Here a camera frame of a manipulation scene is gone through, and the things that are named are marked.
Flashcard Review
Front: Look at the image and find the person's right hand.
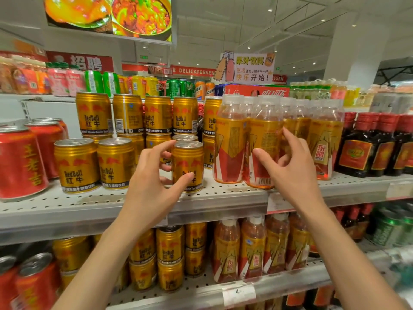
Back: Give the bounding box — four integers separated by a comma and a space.
252, 127, 327, 220

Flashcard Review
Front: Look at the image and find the person's left hand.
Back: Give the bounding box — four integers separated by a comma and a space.
121, 140, 195, 234

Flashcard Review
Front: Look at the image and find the gold energy drink can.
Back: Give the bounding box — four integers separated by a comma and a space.
172, 141, 205, 194

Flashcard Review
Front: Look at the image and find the person's right forearm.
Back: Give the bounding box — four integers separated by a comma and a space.
302, 201, 412, 310

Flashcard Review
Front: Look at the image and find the person's left forearm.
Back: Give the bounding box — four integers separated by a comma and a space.
52, 216, 165, 310

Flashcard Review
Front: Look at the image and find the row of yellow label bottles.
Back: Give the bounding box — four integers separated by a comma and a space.
213, 94, 345, 184

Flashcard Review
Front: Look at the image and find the white price tag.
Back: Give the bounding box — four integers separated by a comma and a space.
386, 181, 413, 200
267, 193, 288, 214
222, 282, 257, 309

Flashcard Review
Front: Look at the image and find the perforated metal shelf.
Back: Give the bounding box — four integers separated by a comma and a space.
0, 93, 79, 104
106, 247, 413, 310
0, 169, 413, 246

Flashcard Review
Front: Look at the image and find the stack of gold cans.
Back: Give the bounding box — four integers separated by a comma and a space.
52, 222, 207, 294
54, 92, 223, 194

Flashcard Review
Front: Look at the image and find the row of dark green cans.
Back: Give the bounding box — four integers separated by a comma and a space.
158, 79, 195, 99

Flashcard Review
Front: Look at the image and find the row of yellow cans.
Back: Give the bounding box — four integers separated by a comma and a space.
117, 74, 159, 98

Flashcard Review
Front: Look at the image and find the orange drink bottle yellow label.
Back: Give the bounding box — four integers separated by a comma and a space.
238, 216, 267, 281
263, 214, 290, 275
285, 213, 311, 271
211, 219, 241, 284

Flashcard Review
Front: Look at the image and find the row of pale green bottles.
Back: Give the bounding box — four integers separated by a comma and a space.
289, 79, 348, 101

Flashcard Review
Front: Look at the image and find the light green striped can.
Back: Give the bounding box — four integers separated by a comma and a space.
85, 70, 104, 94
103, 71, 121, 98

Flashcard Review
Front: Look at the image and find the dark bottle with red cap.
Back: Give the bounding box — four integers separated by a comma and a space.
368, 113, 397, 177
385, 114, 413, 177
335, 112, 377, 178
341, 205, 361, 239
353, 203, 375, 242

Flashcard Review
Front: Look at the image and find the white juice display sign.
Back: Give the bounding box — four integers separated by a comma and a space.
213, 51, 276, 85

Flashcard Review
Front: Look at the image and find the red drink can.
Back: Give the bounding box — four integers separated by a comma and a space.
0, 126, 49, 201
32, 117, 69, 139
25, 121, 67, 180
0, 255, 19, 310
15, 253, 62, 310

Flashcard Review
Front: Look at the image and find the red banner with white letters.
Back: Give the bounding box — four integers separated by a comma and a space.
45, 50, 115, 73

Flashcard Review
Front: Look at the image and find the green drink can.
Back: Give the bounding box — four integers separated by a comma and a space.
366, 208, 404, 249
396, 210, 413, 247

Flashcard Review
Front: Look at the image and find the dark bottle with orange label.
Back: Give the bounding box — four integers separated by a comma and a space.
310, 285, 335, 310
283, 291, 307, 310

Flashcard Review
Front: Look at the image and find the white square pillar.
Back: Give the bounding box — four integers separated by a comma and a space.
323, 11, 392, 89

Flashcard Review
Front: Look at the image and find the row of pink juice bottles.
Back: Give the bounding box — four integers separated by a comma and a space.
0, 55, 86, 97

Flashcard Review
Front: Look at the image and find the overhead food picture screen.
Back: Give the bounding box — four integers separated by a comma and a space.
43, 0, 173, 42

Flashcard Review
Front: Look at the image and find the black metal rack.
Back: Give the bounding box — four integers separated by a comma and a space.
375, 65, 413, 86

